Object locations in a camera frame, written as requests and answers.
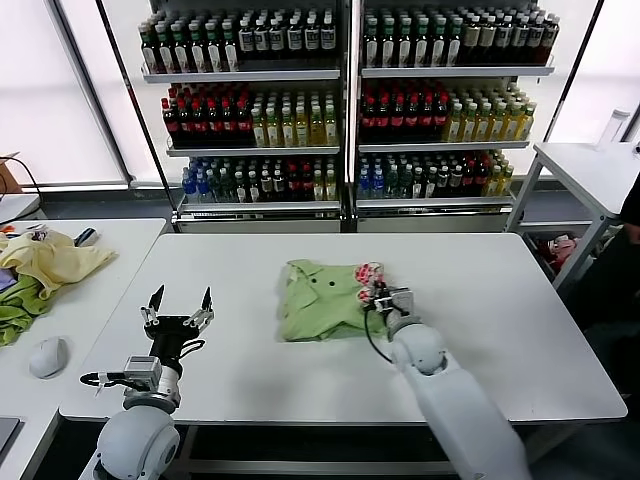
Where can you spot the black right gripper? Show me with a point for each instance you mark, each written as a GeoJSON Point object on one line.
{"type": "Point", "coordinates": [386, 302]}

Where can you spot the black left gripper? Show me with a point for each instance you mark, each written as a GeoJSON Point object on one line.
{"type": "Point", "coordinates": [167, 332]}

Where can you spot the light green polo shirt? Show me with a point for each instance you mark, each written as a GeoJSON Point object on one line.
{"type": "Point", "coordinates": [310, 310]}

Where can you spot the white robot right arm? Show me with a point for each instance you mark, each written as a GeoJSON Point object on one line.
{"type": "Point", "coordinates": [450, 395]}

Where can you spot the small blue water bottle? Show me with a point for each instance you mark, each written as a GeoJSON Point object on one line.
{"type": "Point", "coordinates": [189, 187]}
{"type": "Point", "coordinates": [378, 185]}
{"type": "Point", "coordinates": [202, 187]}
{"type": "Point", "coordinates": [364, 185]}

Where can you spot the small yellow tea bottle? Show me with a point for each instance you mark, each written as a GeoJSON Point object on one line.
{"type": "Point", "coordinates": [494, 184]}
{"type": "Point", "coordinates": [318, 189]}
{"type": "Point", "coordinates": [331, 189]}
{"type": "Point", "coordinates": [506, 183]}

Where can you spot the small white label dark bottle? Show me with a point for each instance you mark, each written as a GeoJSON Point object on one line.
{"type": "Point", "coordinates": [443, 184]}
{"type": "Point", "coordinates": [266, 189]}
{"type": "Point", "coordinates": [455, 184]}
{"type": "Point", "coordinates": [431, 185]}
{"type": "Point", "coordinates": [279, 189]}
{"type": "Point", "coordinates": [254, 189]}
{"type": "Point", "coordinates": [418, 185]}
{"type": "Point", "coordinates": [241, 189]}

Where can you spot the blue white handheld device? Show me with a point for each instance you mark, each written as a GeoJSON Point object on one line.
{"type": "Point", "coordinates": [87, 236]}

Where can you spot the small red cap cola bottle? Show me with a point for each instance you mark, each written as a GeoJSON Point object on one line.
{"type": "Point", "coordinates": [468, 182]}
{"type": "Point", "coordinates": [292, 187]}
{"type": "Point", "coordinates": [481, 182]}
{"type": "Point", "coordinates": [306, 187]}

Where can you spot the pale yellow garment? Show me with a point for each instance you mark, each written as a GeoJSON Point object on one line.
{"type": "Point", "coordinates": [60, 260]}

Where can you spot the white computer mouse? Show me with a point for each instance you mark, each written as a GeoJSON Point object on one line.
{"type": "Point", "coordinates": [48, 357]}

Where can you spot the lime green cloth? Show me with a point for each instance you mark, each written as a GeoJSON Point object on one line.
{"type": "Point", "coordinates": [20, 305]}

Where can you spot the small colourful object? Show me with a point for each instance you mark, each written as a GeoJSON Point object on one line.
{"type": "Point", "coordinates": [39, 233]}

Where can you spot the purple cloth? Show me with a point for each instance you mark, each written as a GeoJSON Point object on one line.
{"type": "Point", "coordinates": [5, 279]}

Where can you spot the red white bagged items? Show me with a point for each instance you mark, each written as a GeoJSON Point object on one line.
{"type": "Point", "coordinates": [560, 248]}

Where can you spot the dark slanted metal pole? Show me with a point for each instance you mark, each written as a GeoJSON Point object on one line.
{"type": "Point", "coordinates": [574, 70]}
{"type": "Point", "coordinates": [135, 115]}

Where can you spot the grey laptop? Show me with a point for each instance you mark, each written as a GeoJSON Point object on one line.
{"type": "Point", "coordinates": [7, 432]}

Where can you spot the brown cardboard box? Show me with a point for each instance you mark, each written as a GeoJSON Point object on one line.
{"type": "Point", "coordinates": [9, 175]}

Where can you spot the grey metal bottle shelf rack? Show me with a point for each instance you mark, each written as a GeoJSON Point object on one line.
{"type": "Point", "coordinates": [240, 76]}
{"type": "Point", "coordinates": [450, 72]}

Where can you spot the green cap dark juice bottle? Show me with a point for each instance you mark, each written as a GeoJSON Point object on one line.
{"type": "Point", "coordinates": [421, 49]}
{"type": "Point", "coordinates": [196, 54]}
{"type": "Point", "coordinates": [148, 54]}
{"type": "Point", "coordinates": [213, 54]}
{"type": "Point", "coordinates": [388, 49]}
{"type": "Point", "coordinates": [180, 54]}
{"type": "Point", "coordinates": [405, 49]}
{"type": "Point", "coordinates": [455, 49]}
{"type": "Point", "coordinates": [371, 49]}
{"type": "Point", "coordinates": [438, 49]}
{"type": "Point", "coordinates": [163, 54]}
{"type": "Point", "coordinates": [230, 54]}

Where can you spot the white cap black label bottle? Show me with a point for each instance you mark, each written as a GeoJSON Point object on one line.
{"type": "Point", "coordinates": [327, 42]}
{"type": "Point", "coordinates": [261, 42]}
{"type": "Point", "coordinates": [295, 42]}
{"type": "Point", "coordinates": [311, 42]}
{"type": "Point", "coordinates": [277, 42]}
{"type": "Point", "coordinates": [245, 42]}

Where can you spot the white cap brown tea bottle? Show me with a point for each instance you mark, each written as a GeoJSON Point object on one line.
{"type": "Point", "coordinates": [504, 42]}
{"type": "Point", "coordinates": [535, 42]}
{"type": "Point", "coordinates": [520, 42]}
{"type": "Point", "coordinates": [471, 42]}
{"type": "Point", "coordinates": [550, 42]}
{"type": "Point", "coordinates": [487, 42]}

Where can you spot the dark clothed person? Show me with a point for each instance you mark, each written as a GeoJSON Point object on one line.
{"type": "Point", "coordinates": [632, 210]}

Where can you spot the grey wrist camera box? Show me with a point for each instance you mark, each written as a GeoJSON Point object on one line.
{"type": "Point", "coordinates": [403, 301]}
{"type": "Point", "coordinates": [142, 370]}

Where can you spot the grey window frame post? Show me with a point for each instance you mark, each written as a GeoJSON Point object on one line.
{"type": "Point", "coordinates": [95, 95]}

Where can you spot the white metal frame table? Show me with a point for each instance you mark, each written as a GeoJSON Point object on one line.
{"type": "Point", "coordinates": [585, 170]}

